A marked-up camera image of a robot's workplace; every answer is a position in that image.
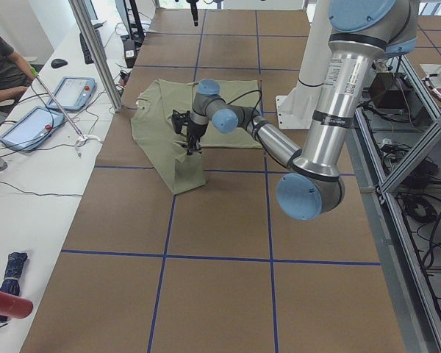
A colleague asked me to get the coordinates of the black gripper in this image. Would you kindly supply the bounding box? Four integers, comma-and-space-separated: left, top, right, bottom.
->
187, 121, 205, 155

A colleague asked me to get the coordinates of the olive green long-sleeve shirt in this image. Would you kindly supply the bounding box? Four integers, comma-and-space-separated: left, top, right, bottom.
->
131, 79, 262, 195

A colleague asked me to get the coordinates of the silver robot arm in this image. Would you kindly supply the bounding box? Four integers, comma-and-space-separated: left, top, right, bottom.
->
173, 1, 419, 221
186, 0, 198, 26

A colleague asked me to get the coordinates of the black power adapter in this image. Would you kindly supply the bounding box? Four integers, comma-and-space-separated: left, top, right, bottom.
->
123, 39, 137, 68

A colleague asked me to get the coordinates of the blue teach pendant far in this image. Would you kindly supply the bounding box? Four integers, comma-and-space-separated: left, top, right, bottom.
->
53, 76, 96, 112

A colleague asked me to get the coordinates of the blue teach pendant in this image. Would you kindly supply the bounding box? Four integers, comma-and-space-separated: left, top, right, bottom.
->
53, 76, 96, 112
0, 107, 64, 151

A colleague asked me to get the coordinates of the black keyboard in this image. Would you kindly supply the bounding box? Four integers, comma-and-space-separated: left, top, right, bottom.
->
79, 29, 106, 65

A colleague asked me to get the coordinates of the black computer mouse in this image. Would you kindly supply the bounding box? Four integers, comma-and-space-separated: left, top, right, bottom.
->
51, 58, 68, 68

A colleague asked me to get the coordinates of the blue teach pendant near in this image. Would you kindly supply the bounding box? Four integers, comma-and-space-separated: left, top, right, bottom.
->
0, 107, 64, 151

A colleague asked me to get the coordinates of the metal rod green tip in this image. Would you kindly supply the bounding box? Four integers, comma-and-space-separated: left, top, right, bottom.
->
29, 66, 86, 143

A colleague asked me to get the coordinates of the seated person in grey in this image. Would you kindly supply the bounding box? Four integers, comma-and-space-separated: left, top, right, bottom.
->
0, 35, 35, 102

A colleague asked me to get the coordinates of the folded dark blue umbrella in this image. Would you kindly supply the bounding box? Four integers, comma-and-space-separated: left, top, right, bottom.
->
0, 252, 28, 323

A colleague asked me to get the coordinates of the red cylinder bottle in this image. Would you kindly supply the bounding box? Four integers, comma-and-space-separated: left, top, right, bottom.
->
0, 291, 34, 319

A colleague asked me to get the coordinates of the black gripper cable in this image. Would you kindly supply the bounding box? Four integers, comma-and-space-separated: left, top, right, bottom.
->
220, 88, 264, 118

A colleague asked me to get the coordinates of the aluminium frame column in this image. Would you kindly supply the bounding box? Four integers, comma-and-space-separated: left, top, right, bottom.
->
68, 0, 122, 113

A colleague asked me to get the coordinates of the aluminium truss frame right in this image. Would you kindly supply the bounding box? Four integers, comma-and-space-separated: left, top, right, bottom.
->
348, 48, 441, 352

